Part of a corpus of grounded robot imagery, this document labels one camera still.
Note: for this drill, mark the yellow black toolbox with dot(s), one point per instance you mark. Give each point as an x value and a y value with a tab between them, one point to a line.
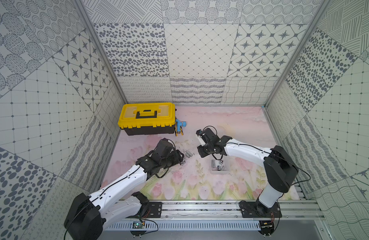
147	119

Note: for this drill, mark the chrome socket cluster piece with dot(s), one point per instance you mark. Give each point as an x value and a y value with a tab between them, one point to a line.
188	154

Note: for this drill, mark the white slotted cable duct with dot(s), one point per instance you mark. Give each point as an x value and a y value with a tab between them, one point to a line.
186	225

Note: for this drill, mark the clear plastic storage box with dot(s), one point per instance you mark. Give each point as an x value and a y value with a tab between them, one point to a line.
222	169

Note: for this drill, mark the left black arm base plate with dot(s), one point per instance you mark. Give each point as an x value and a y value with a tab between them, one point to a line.
150	210

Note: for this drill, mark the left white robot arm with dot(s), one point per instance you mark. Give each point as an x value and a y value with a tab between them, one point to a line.
90	214

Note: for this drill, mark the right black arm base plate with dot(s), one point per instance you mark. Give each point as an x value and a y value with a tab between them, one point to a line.
258	210

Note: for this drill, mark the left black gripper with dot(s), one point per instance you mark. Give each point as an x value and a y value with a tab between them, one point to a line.
177	156

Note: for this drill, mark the blue yellow hand tool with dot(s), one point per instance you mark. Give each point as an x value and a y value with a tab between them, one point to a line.
179	127

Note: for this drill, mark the aluminium mounting rail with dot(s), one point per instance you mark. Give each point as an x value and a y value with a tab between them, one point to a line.
229	210

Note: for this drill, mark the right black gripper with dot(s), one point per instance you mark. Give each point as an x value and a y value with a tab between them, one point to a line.
202	154

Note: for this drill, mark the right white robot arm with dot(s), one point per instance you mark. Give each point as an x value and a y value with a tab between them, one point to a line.
280	169

